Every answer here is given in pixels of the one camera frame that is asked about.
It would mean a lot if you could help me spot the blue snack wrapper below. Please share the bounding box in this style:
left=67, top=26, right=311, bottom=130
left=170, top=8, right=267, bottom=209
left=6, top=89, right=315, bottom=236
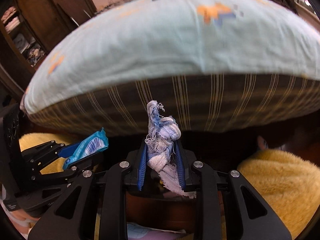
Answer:
left=62, top=128, right=108, bottom=170

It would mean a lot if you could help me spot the blue white knotted rag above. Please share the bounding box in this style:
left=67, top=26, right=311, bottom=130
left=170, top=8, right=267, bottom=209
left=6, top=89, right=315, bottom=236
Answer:
left=145, top=100, right=196, bottom=199

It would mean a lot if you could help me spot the striped brown mattress side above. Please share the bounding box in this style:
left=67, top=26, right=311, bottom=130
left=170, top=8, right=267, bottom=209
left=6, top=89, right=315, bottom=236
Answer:
left=28, top=74, right=319, bottom=136

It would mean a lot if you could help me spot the yellow fluffy rug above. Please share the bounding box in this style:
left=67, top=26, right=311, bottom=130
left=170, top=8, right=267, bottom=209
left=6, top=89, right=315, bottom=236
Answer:
left=238, top=149, right=319, bottom=239

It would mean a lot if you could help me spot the dark wooden wardrobe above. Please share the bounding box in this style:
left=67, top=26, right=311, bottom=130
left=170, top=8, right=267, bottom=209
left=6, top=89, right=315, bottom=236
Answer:
left=1, top=0, right=97, bottom=101

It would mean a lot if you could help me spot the light blue cartoon blanket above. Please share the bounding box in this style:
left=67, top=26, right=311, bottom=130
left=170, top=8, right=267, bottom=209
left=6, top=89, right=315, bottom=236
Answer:
left=20, top=0, right=319, bottom=114

